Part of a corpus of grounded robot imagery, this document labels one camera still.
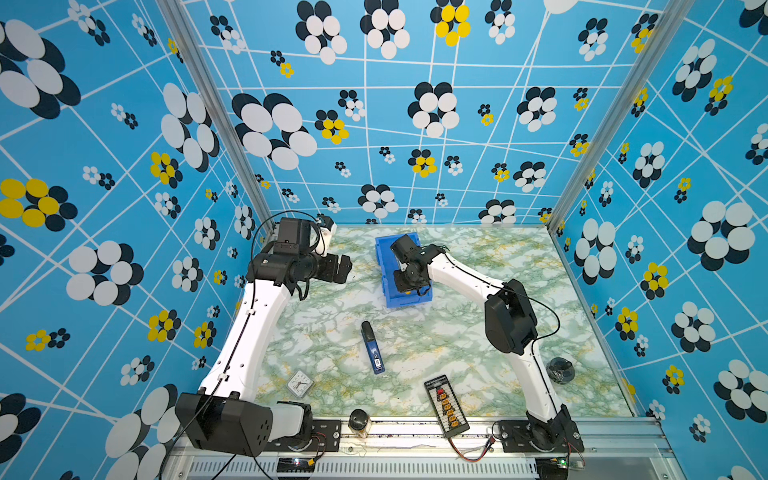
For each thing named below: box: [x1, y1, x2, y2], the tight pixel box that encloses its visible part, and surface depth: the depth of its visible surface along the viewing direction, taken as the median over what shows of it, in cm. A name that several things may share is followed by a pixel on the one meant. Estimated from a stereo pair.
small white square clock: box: [287, 370, 314, 398], surface depth 82 cm
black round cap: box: [546, 357, 575, 385], surface depth 75 cm
